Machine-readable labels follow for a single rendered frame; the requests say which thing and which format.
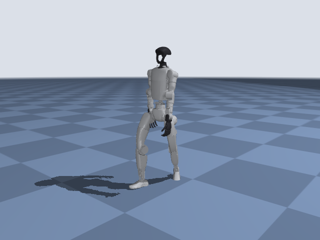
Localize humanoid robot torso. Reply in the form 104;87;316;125
151;65;172;122

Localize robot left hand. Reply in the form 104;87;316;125
161;114;172;137

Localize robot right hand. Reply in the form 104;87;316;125
148;109;158;128

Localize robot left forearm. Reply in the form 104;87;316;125
165;92;175;120

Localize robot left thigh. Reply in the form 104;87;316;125
164;115;177;153

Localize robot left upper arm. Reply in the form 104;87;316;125
165;70;178;100

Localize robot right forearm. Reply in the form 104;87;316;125
146;95;154;112

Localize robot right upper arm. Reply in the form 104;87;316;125
146;69;152;96

